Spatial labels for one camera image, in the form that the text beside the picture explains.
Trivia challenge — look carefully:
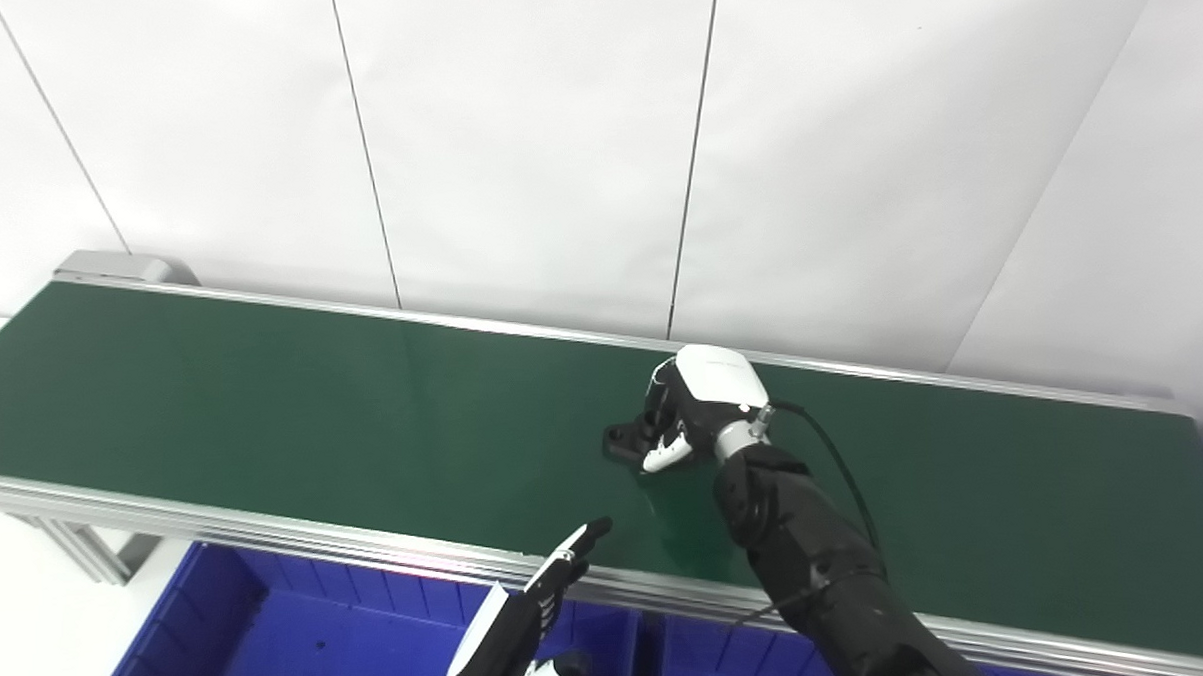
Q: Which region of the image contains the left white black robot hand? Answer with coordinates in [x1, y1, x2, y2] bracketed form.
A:
[433, 516, 619, 676]

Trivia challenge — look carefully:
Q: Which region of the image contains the grey conveyor motor housing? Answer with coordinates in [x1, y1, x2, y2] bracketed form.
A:
[53, 245, 200, 291]

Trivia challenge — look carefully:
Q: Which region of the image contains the aluminium conveyor leg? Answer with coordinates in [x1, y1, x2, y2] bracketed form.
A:
[17, 509, 163, 589]

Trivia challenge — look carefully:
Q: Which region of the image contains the green conveyor belt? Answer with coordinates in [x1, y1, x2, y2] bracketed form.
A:
[0, 237, 1203, 676]

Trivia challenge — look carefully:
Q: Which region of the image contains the black flange part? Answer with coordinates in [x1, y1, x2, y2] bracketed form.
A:
[601, 416, 667, 469]

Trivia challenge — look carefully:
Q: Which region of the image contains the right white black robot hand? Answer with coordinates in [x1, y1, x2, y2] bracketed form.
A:
[637, 341, 773, 475]

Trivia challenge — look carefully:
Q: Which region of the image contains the blue plastic bin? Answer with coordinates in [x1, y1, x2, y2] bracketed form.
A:
[80, 525, 644, 676]
[636, 597, 1075, 676]

